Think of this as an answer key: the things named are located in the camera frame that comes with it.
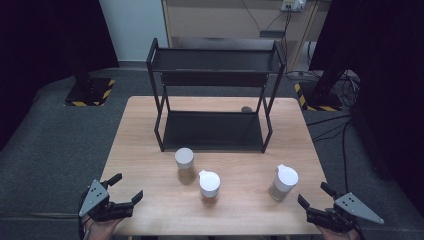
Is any person's right hand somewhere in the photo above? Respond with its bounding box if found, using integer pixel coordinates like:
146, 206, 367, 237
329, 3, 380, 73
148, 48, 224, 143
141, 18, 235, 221
315, 225, 363, 240

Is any thin gripper cable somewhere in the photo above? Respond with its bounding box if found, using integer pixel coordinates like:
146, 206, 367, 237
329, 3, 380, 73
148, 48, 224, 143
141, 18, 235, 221
355, 223, 367, 240

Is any white-lidded jar of brown powder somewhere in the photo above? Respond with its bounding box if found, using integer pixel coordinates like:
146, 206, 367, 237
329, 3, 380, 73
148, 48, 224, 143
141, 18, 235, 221
268, 163, 300, 202

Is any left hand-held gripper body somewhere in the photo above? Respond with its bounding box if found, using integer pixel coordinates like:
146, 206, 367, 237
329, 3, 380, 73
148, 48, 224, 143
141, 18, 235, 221
78, 179, 136, 223

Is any black metal two-tier rack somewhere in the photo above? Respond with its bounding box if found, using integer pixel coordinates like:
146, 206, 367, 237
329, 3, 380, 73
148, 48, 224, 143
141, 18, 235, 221
145, 37, 288, 154

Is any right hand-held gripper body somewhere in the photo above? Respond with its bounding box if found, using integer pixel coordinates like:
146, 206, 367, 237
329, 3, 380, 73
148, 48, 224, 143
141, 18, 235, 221
305, 192, 385, 234

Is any person's left hand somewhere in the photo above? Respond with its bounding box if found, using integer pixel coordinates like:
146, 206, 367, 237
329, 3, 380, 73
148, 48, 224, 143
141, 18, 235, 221
82, 215, 124, 240

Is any bundle of black floor cables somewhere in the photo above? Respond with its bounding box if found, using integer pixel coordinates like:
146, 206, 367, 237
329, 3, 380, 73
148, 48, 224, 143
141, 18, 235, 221
286, 41, 362, 108

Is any white-lidded jar of orange powder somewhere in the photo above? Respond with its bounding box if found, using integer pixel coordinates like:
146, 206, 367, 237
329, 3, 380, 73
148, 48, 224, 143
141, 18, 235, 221
198, 169, 222, 205

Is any black stand with striped base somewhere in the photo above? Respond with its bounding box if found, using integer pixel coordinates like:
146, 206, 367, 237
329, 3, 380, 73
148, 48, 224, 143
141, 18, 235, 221
294, 68, 348, 112
64, 59, 116, 108

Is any long black floor cable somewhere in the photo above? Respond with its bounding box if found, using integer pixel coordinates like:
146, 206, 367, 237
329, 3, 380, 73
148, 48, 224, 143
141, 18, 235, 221
306, 114, 353, 194

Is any white power strip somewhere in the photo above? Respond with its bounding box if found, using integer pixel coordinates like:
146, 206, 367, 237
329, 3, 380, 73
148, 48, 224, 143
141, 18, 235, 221
280, 0, 307, 13

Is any black curtain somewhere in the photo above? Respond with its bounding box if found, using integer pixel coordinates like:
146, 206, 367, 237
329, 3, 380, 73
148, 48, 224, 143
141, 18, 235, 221
0, 0, 120, 151
308, 0, 424, 209

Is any grey-lidded jar of tan powder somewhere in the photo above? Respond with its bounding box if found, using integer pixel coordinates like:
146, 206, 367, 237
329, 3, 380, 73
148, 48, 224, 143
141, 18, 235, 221
174, 147, 198, 185

